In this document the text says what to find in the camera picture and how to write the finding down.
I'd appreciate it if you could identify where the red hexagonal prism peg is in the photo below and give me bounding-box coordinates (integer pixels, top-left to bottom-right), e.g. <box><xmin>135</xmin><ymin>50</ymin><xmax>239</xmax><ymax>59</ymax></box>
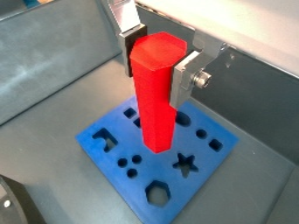
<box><xmin>129</xmin><ymin>32</ymin><xmax>187</xmax><ymax>153</ymax></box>

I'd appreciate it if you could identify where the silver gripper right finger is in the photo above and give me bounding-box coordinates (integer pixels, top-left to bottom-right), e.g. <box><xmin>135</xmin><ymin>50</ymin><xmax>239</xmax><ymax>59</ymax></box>
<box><xmin>169</xmin><ymin>30</ymin><xmax>228</xmax><ymax>109</ymax></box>

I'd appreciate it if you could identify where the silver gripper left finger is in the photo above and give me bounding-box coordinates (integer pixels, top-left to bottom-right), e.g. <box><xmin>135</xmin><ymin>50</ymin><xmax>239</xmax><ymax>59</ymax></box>
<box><xmin>107</xmin><ymin>0</ymin><xmax>147</xmax><ymax>77</ymax></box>

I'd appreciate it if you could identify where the black object at corner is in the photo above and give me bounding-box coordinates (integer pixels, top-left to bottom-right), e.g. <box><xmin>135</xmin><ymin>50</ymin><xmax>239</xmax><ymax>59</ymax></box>
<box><xmin>0</xmin><ymin>174</ymin><xmax>47</xmax><ymax>224</ymax></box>

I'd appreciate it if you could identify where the blue shape-sorting board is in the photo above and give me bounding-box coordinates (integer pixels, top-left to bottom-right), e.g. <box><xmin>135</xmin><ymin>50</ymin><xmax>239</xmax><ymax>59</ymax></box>
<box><xmin>76</xmin><ymin>98</ymin><xmax>238</xmax><ymax>224</ymax></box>

